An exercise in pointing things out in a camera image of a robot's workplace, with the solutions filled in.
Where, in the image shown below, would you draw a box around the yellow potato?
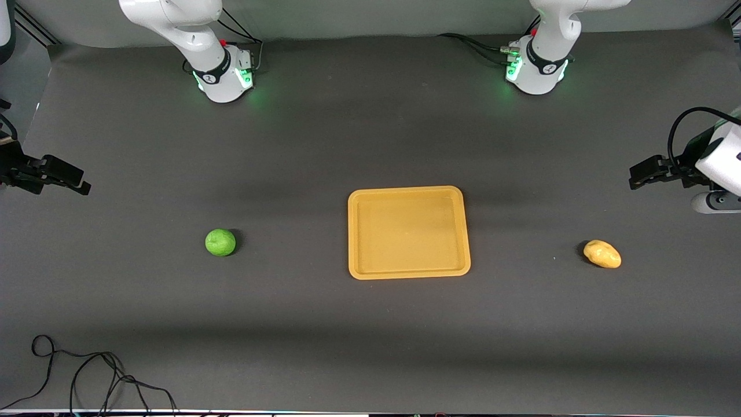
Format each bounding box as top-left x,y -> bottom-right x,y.
583,240 -> 622,269

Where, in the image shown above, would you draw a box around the green apple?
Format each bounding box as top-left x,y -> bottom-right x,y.
205,228 -> 237,257

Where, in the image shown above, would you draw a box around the yellow plastic tray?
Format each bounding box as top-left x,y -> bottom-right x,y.
347,185 -> 471,280

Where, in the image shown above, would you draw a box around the dark grey table mat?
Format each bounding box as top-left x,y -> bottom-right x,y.
0,20 -> 741,415

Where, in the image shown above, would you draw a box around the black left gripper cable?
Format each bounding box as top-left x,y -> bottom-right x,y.
667,107 -> 741,170

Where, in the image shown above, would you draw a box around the thin black loose cable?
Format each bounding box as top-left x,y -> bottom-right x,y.
0,335 -> 177,415

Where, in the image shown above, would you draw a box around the black left arm base cable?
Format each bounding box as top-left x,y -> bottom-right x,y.
437,32 -> 522,65

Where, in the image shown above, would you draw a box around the black arm base cable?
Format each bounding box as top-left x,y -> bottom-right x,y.
217,9 -> 264,73
437,32 -> 522,65

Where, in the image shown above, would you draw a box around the black right arm base cable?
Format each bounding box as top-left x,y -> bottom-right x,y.
217,9 -> 264,73

